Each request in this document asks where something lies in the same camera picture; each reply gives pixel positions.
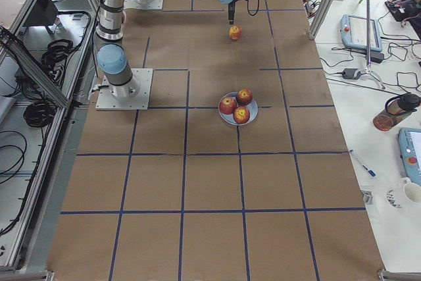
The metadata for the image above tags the red apple plate far side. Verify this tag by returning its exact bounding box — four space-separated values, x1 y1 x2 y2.
235 88 253 106

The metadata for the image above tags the red apple with yellow top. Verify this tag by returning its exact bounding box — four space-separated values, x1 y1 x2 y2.
218 97 237 115

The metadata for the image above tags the green tipped grabber stick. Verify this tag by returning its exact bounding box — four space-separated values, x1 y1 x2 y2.
359 0 385 90

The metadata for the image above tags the brown water bottle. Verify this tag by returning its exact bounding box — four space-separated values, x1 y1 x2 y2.
372 93 420 132

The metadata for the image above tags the black power adapter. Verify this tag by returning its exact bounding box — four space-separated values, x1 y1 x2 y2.
341 68 362 80

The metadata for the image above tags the white mug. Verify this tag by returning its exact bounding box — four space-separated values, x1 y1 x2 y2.
401 177 421 204

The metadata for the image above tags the light blue plate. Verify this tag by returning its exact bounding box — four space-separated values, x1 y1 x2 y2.
218 91 259 126

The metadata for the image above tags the blue white pen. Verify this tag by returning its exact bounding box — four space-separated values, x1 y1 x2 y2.
349 149 376 177

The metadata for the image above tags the red apple on plate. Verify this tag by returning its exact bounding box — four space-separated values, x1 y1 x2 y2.
233 106 251 124

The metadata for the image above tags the blue teach pendant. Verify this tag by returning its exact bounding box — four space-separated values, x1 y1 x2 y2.
398 128 420 185
340 14 383 52

